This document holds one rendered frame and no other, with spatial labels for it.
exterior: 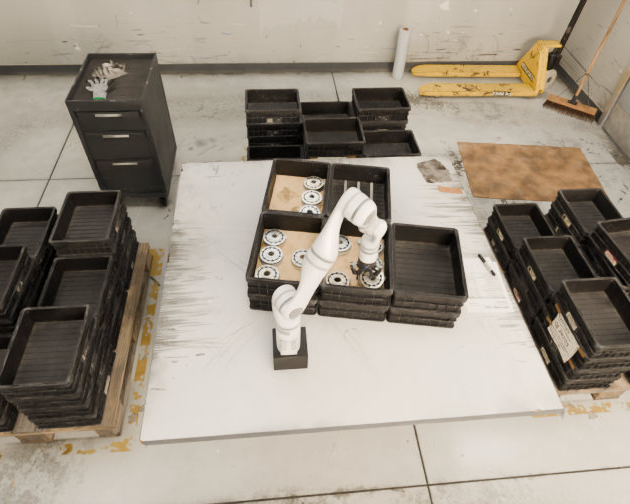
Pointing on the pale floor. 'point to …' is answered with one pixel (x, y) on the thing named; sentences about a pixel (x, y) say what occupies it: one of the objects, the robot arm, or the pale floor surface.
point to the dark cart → (126, 126)
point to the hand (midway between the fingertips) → (364, 278)
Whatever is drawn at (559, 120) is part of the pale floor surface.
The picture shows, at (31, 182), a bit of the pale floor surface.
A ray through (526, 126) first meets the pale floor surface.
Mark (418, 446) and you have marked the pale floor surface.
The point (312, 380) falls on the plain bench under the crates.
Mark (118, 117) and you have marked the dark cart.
